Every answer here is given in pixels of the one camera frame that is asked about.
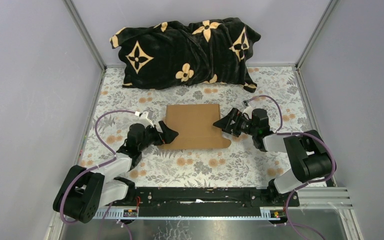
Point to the black blanket with tan flowers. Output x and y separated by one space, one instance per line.
172 54

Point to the brown cardboard box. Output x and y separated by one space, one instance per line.
194 124

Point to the aluminium frame rail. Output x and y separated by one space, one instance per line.
309 198

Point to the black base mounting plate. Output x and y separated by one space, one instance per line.
198 202

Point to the floral patterned table mat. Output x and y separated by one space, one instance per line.
239 165

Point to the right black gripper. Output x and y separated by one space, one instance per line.
224 123

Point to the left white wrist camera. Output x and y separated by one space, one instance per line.
145 118

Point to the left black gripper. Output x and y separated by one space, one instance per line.
167 137

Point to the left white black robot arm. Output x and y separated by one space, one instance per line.
112 169

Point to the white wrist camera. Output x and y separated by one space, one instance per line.
145 118
248 110

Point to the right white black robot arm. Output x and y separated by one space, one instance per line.
308 157

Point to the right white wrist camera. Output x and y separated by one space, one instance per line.
248 110

